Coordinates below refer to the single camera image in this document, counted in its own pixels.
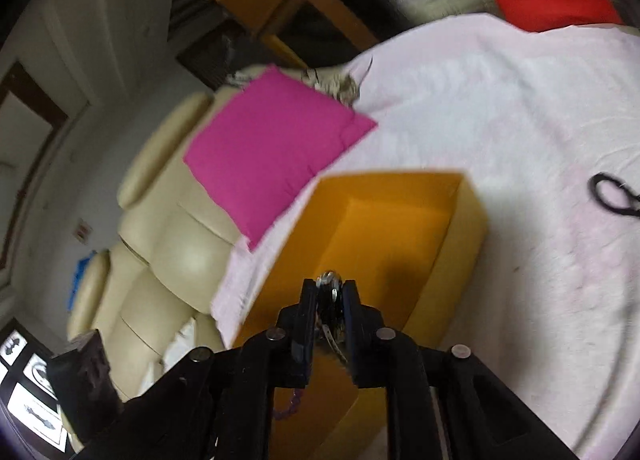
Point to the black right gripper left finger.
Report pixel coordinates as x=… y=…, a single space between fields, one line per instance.
x=217 y=405

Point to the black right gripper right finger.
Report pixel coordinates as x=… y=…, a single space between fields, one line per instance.
x=440 y=405

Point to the silver ornate brooch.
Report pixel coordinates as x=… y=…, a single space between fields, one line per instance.
x=330 y=314

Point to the cream leather sofa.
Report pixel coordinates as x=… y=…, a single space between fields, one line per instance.
x=167 y=265

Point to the orange tray box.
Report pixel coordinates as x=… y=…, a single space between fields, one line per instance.
x=410 y=241

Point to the magenta pillow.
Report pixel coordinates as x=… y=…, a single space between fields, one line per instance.
x=266 y=144

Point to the pink white blanket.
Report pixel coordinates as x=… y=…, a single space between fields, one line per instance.
x=553 y=306

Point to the patterned grey cloth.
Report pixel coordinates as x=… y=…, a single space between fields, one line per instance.
x=342 y=87

